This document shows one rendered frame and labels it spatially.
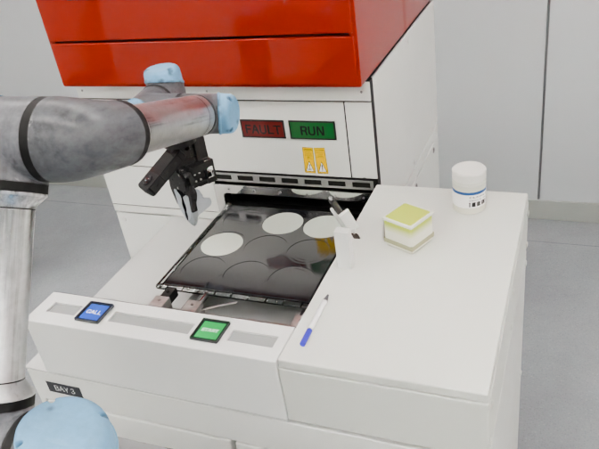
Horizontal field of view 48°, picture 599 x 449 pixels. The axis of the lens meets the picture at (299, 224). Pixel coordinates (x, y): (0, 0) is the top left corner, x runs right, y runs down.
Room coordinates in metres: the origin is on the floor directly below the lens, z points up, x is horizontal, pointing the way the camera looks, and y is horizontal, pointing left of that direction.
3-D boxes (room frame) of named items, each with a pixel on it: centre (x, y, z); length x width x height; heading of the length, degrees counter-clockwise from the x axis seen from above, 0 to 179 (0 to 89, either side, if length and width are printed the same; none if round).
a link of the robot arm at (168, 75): (1.34, 0.23, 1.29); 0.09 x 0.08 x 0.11; 161
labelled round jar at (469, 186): (1.25, -0.37, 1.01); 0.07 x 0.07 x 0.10
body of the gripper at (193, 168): (1.34, 0.22, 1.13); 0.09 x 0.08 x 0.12; 126
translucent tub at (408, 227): (1.15, -0.22, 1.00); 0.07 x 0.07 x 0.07; 39
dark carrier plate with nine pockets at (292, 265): (1.32, 0.09, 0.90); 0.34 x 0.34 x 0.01; 64
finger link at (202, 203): (1.33, 0.21, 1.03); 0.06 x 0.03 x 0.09; 126
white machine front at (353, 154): (1.61, 0.16, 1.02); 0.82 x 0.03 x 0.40; 64
